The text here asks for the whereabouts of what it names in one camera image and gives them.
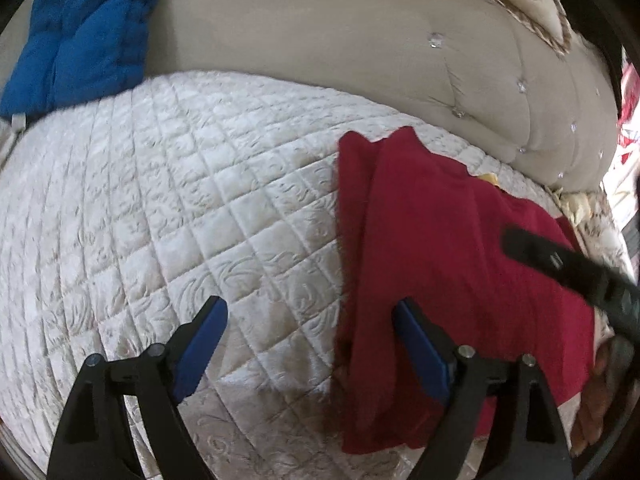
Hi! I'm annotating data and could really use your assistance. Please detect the beige tufted headboard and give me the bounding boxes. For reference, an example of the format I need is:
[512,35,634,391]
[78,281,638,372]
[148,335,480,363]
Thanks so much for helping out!
[5,0,621,194]

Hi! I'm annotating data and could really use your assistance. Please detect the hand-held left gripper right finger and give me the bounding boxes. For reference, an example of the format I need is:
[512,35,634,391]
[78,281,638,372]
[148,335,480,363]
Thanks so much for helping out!
[391,297,576,480]

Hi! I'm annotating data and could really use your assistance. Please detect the person's right hand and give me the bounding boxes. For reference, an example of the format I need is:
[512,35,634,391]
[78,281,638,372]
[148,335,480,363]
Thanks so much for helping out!
[570,345,619,456]

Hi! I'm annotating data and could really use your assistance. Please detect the blue quilted cushion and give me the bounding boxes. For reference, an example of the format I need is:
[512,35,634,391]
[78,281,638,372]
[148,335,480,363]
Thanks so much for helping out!
[0,0,168,119]

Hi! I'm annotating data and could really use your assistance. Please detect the cream crumpled cloth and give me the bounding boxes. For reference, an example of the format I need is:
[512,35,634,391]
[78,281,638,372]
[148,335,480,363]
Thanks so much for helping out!
[552,190,598,226]

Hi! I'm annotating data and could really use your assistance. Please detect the floral cream bedspread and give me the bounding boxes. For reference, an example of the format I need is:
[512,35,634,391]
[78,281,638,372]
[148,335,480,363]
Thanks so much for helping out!
[570,192,636,281]

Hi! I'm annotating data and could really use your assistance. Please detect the white quilted bed cover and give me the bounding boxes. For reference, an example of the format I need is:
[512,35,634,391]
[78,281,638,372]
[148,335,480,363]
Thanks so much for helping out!
[0,71,636,480]

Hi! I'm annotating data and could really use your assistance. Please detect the red hanging garments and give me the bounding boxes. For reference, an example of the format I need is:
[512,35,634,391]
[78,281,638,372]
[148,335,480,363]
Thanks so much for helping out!
[617,50,640,171]

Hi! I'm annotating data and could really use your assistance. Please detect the red shirt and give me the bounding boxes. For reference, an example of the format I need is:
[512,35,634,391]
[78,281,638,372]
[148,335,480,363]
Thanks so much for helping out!
[334,127,598,456]

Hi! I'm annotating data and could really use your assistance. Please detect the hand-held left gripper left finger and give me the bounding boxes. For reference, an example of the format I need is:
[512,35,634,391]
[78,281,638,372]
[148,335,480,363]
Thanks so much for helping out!
[46,296,229,480]

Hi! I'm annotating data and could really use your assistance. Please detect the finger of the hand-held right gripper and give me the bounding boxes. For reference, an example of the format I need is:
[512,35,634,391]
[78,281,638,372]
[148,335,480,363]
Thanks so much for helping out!
[501,226,640,341]

